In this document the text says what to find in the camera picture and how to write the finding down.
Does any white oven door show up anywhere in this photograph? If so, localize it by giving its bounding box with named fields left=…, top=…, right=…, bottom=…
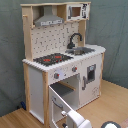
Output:
left=49, top=85, right=72, bottom=128

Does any black toy stovetop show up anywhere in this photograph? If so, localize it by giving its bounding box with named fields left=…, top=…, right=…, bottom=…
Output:
left=34, top=53, right=70, bottom=66

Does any red stove knob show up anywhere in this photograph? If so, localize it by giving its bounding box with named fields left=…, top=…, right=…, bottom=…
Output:
left=71, top=66, right=78, bottom=73
left=54, top=73, right=60, bottom=79

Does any left red stove knob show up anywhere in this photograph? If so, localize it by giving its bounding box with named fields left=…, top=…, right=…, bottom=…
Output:
left=54, top=73, right=60, bottom=79

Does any wooden toy kitchen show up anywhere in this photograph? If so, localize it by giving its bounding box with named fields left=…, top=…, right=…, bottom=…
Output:
left=22, top=2, right=105, bottom=128

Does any white cupboard door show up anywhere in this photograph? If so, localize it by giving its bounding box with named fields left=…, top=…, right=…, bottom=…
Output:
left=79, top=55, right=102, bottom=106

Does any black toy faucet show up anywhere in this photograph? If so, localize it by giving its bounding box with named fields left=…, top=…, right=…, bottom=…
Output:
left=67, top=33, right=83, bottom=49

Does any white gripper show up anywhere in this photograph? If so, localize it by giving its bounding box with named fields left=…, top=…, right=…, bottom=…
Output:
left=61, top=110, right=92, bottom=128

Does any grey range hood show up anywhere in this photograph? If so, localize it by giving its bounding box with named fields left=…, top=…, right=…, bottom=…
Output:
left=34, top=5, right=64, bottom=27

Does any toy microwave door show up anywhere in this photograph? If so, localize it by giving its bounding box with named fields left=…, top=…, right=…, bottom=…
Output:
left=67, top=4, right=89, bottom=20

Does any right red stove knob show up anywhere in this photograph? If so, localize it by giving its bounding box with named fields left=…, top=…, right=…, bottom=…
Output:
left=71, top=66, right=78, bottom=73

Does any grey toy sink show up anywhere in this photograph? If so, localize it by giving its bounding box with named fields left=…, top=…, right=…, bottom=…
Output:
left=65, top=47, right=95, bottom=55

